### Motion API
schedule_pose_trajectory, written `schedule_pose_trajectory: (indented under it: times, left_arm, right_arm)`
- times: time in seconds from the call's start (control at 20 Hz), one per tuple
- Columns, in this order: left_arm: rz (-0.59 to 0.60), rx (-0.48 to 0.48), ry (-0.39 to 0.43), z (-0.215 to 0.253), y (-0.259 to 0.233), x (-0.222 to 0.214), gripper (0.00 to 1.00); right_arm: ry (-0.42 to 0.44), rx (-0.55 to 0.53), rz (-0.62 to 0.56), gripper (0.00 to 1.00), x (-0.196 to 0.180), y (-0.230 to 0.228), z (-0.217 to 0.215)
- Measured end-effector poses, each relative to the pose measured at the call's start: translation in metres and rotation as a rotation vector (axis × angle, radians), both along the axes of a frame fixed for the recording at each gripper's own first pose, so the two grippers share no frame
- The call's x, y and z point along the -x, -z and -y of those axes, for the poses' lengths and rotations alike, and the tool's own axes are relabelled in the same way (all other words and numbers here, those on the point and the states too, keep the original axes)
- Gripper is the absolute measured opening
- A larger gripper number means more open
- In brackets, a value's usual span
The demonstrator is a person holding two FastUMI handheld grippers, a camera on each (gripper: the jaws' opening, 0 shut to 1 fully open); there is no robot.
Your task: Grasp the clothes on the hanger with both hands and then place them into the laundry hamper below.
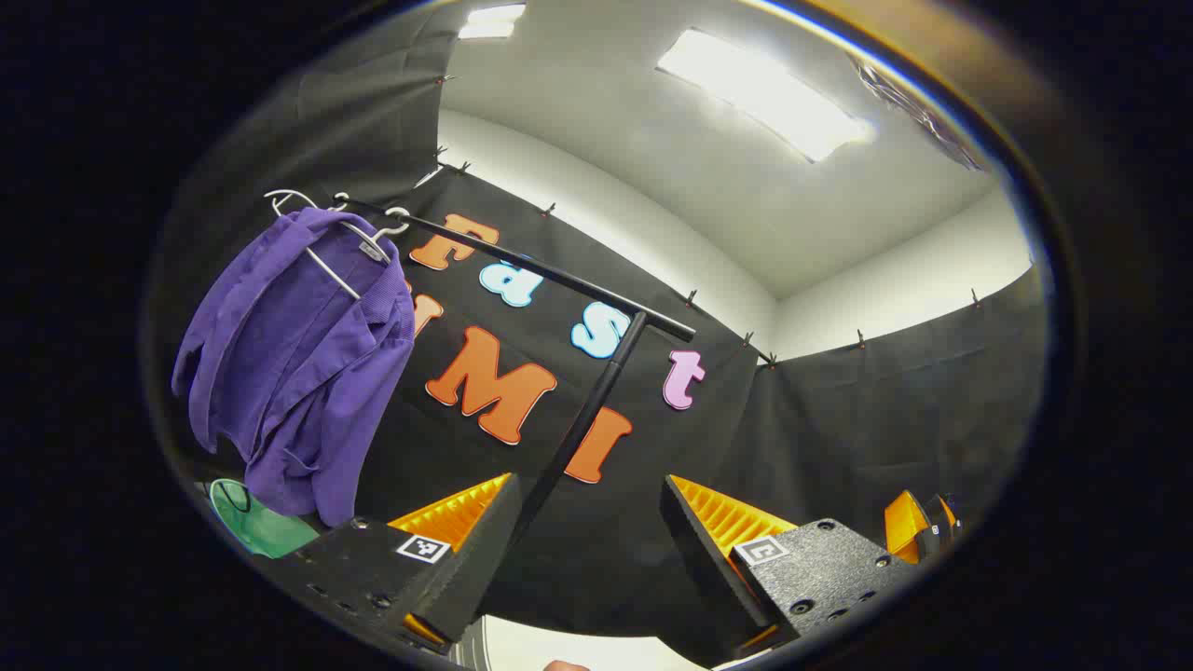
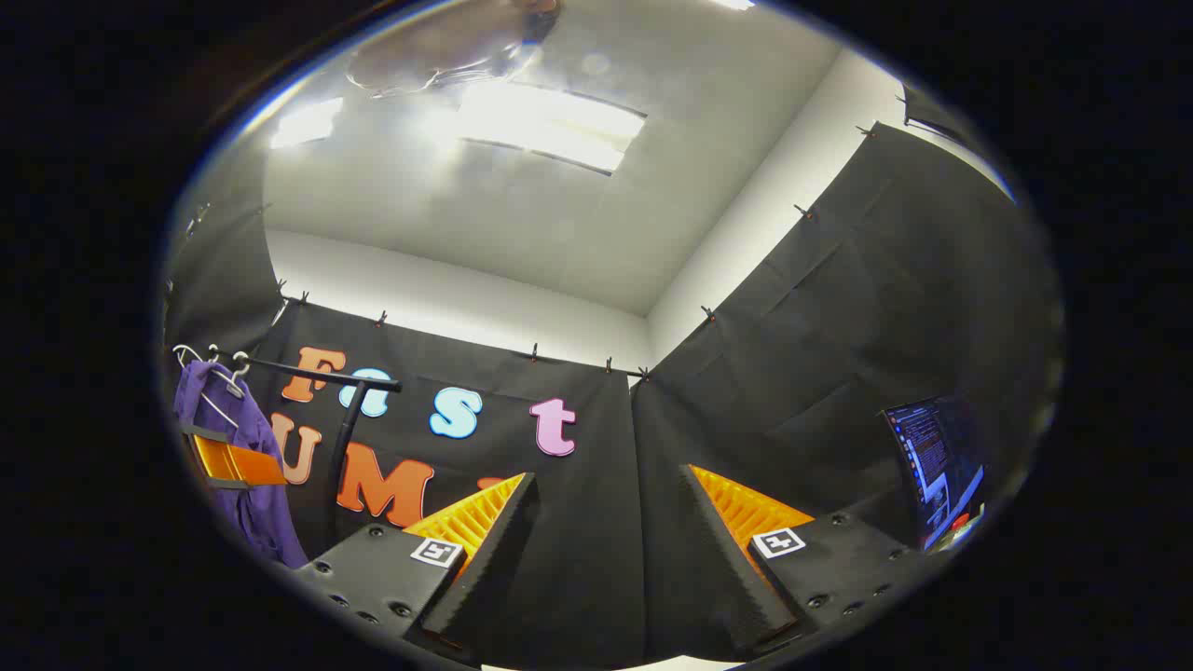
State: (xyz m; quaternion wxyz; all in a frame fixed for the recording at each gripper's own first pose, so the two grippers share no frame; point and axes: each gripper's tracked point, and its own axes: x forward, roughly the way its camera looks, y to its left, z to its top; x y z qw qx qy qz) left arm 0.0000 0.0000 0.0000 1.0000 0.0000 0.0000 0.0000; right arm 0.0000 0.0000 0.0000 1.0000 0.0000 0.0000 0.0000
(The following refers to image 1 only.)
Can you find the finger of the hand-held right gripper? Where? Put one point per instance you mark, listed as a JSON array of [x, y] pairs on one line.
[[906, 527], [946, 522]]

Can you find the white clothes hanger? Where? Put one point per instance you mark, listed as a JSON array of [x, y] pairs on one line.
[[284, 195], [334, 277]]

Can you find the black clothes rack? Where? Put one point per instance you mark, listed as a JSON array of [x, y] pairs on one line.
[[559, 277]]

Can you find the ceiling light panel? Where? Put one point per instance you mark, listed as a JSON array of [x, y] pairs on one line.
[[492, 21], [764, 93]]

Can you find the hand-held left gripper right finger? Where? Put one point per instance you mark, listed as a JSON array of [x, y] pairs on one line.
[[699, 559]]

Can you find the green mesh laundry hamper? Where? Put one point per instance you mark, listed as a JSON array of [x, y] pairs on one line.
[[266, 531]]

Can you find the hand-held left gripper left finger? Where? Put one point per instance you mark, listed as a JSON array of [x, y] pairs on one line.
[[485, 550]]

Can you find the purple ribbed shirt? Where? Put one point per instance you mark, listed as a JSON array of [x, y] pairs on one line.
[[298, 373]]

